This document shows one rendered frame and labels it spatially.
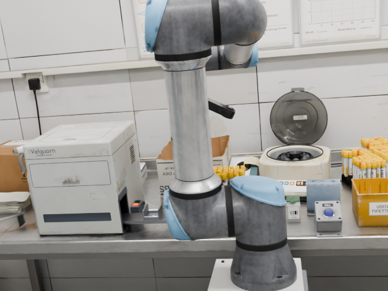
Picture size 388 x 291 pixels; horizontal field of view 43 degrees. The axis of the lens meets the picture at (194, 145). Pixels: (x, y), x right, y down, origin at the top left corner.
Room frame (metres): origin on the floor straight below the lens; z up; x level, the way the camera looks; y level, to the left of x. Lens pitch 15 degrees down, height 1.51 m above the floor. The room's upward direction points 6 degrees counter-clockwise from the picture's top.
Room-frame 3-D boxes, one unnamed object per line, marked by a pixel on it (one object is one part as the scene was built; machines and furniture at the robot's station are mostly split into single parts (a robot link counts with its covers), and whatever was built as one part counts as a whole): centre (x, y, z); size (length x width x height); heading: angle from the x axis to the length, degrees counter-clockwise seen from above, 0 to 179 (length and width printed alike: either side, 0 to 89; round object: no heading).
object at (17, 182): (1.94, 0.67, 0.97); 0.31 x 0.23 x 0.18; 73
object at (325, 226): (1.32, -0.36, 0.92); 0.13 x 0.07 x 0.08; 170
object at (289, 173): (1.67, -0.35, 0.94); 0.30 x 0.24 x 0.12; 161
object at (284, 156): (1.69, -0.35, 0.97); 0.15 x 0.15 x 0.07
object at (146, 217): (1.44, 0.17, 0.92); 0.21 x 0.07 x 0.05; 80
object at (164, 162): (1.80, 0.00, 0.95); 0.29 x 0.25 x 0.15; 170
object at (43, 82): (2.12, 0.64, 1.29); 0.09 x 0.01 x 0.09; 80
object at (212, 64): (1.39, -0.03, 1.39); 0.11 x 0.11 x 0.08; 88
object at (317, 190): (1.43, -0.38, 0.92); 0.10 x 0.07 x 0.10; 75
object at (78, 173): (1.56, 0.34, 1.03); 0.31 x 0.27 x 0.30; 80
